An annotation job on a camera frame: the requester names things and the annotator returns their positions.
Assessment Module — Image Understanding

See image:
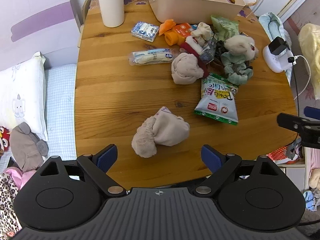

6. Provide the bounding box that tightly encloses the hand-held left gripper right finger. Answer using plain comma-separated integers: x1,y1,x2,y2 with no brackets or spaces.
193,144,282,195

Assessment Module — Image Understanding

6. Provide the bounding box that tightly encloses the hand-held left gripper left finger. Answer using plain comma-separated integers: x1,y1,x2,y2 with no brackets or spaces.
37,144,127,197

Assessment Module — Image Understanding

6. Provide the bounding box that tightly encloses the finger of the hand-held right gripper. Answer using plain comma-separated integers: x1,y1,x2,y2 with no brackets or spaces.
304,106,320,120
277,113,308,132

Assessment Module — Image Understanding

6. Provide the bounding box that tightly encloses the beige fluffy sock bundle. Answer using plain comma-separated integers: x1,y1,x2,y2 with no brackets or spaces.
132,106,190,158

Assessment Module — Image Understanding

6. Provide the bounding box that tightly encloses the white green snack bag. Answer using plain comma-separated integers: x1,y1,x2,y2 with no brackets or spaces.
194,72,239,126

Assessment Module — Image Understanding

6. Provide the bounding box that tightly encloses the brown scrunchie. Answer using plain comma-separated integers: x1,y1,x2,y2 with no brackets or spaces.
211,55,227,72

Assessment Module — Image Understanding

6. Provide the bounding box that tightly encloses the beige sock ball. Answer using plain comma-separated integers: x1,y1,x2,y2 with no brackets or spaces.
171,52,205,85

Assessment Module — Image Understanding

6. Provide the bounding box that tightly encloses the silver foil packet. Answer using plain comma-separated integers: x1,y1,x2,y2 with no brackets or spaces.
199,37,218,64

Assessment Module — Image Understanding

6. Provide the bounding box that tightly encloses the light green snack bag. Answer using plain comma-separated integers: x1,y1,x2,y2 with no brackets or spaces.
211,15,240,41

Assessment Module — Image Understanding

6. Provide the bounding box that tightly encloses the orange round plush roll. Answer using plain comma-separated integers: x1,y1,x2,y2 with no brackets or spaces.
164,30,187,46

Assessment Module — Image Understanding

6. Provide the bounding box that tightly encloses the beige plastic storage basket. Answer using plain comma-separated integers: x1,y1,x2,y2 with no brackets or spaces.
147,0,247,23

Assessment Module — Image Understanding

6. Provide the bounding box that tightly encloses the red patterned cloth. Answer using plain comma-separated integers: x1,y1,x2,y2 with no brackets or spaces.
269,145,300,165

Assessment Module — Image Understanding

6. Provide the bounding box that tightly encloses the white electronic device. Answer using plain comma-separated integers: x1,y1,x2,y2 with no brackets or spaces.
262,44,297,73

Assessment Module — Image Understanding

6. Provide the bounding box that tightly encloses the light blue checked bedsheet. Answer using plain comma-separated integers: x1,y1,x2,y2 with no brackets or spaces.
42,64,78,161

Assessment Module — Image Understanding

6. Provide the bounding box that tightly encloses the pale yellow fluffy blanket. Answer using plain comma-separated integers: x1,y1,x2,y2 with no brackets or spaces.
298,23,320,98

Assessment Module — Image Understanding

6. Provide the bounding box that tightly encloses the pink cloth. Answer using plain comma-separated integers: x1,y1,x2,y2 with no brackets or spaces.
2,167,38,188

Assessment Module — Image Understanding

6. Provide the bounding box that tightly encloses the light blue quilted cushion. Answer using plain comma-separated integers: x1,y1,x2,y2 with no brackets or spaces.
258,12,292,48

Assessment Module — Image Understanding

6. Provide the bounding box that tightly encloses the red plush toy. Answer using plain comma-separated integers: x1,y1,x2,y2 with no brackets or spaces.
0,127,11,155

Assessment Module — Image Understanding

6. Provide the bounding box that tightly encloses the white elephant print pillow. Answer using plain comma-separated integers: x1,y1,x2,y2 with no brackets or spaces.
0,51,48,142

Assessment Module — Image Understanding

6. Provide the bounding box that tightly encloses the leopard print cloth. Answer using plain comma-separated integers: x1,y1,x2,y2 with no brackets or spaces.
0,172,21,238

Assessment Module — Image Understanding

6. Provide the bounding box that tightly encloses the clear wrapped white packet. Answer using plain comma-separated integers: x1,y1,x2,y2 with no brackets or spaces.
128,47,173,66

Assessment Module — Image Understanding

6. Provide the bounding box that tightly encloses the cream crumpled cloth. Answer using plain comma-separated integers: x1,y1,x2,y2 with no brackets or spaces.
191,22,213,41

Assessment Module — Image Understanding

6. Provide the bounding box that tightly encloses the blue white tissue pack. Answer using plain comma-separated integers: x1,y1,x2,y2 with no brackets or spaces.
131,21,160,42

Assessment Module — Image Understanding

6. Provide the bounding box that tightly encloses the orange snack packet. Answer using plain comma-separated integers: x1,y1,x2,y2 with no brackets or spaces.
174,22,193,38

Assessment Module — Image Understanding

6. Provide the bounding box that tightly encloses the orange folded plush toy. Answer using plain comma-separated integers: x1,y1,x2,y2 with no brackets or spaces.
159,19,177,36

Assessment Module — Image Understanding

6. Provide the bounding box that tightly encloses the grey wooden board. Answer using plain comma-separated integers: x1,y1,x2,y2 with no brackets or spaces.
79,0,93,48

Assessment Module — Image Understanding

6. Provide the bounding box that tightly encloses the white insulated bottle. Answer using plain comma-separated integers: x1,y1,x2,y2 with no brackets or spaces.
96,0,125,28

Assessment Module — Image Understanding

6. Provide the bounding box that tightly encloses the white purple wardrobe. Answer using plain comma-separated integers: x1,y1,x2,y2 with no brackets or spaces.
0,0,97,70

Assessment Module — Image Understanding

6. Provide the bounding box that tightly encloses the black cable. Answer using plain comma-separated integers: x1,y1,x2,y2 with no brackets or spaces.
287,56,300,143

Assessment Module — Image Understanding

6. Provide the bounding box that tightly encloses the white charging cable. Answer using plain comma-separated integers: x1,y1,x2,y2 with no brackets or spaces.
295,54,312,97

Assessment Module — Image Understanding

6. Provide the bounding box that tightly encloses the black camera box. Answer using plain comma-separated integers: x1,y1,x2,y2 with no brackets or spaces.
269,37,288,55

